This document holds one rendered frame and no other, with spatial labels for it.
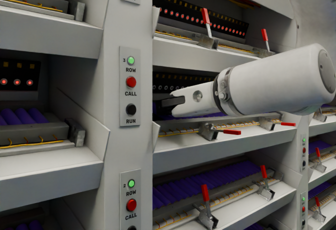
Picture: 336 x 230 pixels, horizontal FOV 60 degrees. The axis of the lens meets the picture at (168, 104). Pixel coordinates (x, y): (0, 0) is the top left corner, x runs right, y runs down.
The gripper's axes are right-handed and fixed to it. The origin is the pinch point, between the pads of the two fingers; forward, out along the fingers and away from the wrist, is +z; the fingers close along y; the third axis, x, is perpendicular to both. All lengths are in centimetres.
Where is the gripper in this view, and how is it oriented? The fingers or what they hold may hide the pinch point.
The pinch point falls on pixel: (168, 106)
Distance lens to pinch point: 61.8
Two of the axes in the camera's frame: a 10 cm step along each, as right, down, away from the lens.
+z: -6.8, 1.6, 7.1
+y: 7.2, -0.1, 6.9
